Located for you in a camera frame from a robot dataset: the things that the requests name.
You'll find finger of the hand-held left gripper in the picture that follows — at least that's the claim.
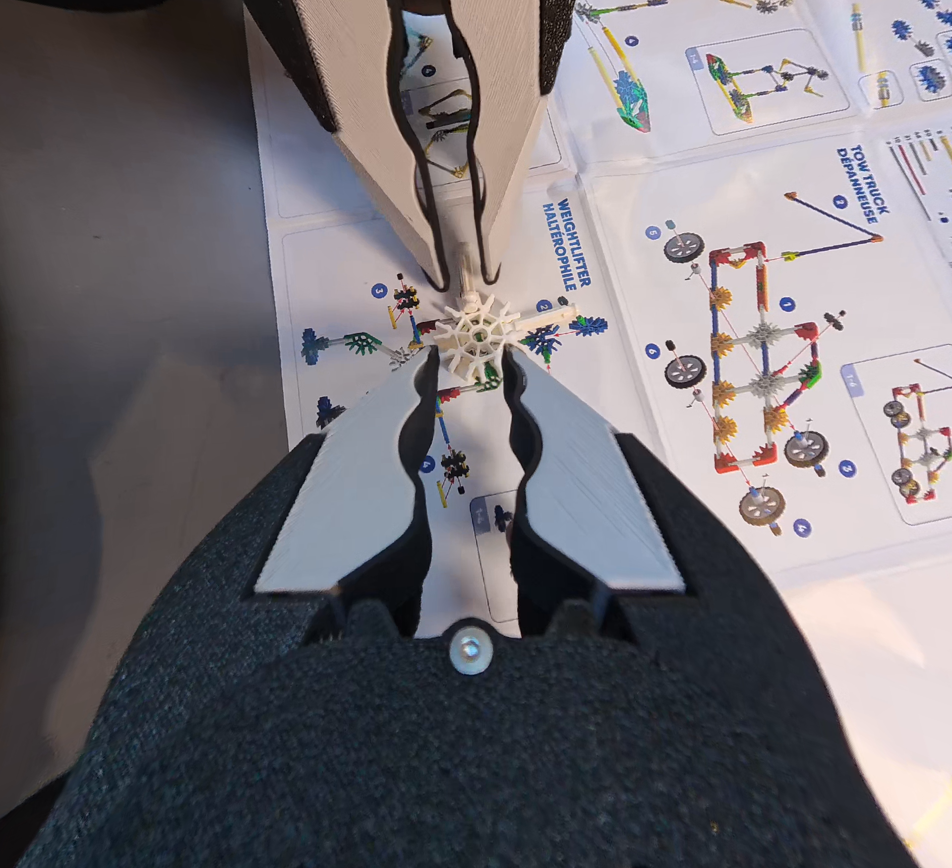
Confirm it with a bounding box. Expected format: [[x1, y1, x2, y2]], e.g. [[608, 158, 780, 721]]
[[446, 0, 551, 286], [275, 0, 451, 292]]

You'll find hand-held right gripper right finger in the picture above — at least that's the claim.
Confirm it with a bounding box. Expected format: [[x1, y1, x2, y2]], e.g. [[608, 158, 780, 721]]
[[502, 347, 687, 638]]

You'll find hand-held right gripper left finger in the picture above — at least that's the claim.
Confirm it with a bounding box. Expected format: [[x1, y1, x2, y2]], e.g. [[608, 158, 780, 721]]
[[254, 346, 441, 638]]

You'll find white snowflake connector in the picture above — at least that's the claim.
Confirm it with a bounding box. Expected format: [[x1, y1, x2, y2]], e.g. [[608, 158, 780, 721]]
[[433, 294, 522, 385]]

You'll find white instruction sheet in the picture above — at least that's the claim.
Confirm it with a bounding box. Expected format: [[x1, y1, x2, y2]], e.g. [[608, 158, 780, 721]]
[[245, 0, 952, 854]]

